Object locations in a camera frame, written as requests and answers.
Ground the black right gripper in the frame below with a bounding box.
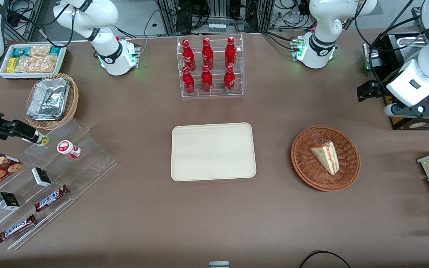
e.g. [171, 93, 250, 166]
[0, 106, 41, 144]

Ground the triangular sandwich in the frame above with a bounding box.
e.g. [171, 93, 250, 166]
[309, 141, 340, 176]

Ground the black looped cable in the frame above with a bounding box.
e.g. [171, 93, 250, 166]
[298, 251, 353, 268]

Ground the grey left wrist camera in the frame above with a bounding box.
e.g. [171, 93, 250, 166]
[384, 103, 429, 119]

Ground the red cola bottle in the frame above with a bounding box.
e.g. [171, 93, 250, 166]
[182, 39, 196, 71]
[224, 65, 236, 93]
[201, 65, 213, 93]
[182, 67, 195, 95]
[202, 38, 214, 71]
[225, 36, 237, 70]

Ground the clear acrylic bottle rack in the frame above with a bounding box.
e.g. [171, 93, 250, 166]
[177, 33, 244, 98]

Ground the metal equipment rack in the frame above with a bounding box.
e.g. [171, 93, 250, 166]
[155, 0, 274, 36]

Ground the silver foil container stack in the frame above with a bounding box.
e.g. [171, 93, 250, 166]
[27, 77, 70, 121]

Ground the clear nut snack bag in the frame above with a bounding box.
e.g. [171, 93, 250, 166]
[28, 45, 51, 57]
[15, 56, 58, 73]

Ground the beige plastic serving tray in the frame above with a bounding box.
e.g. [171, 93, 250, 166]
[171, 122, 257, 182]

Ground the clear acrylic stepped shelf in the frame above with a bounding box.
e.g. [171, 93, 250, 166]
[0, 118, 117, 251]

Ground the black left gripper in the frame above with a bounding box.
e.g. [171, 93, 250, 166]
[357, 80, 387, 103]

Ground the white rectangular snack bin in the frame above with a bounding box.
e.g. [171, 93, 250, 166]
[0, 44, 67, 80]

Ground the small black carton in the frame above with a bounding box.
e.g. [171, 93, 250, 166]
[31, 167, 52, 187]
[0, 192, 20, 211]

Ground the light wicker basket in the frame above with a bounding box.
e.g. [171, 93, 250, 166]
[25, 73, 79, 130]

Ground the brown Snickers bar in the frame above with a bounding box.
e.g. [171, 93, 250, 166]
[0, 214, 36, 243]
[34, 185, 70, 213]

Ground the red white yogurt cup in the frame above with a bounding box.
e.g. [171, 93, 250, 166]
[57, 140, 82, 159]

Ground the brown round wicker basket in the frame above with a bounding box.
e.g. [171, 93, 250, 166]
[291, 126, 361, 192]

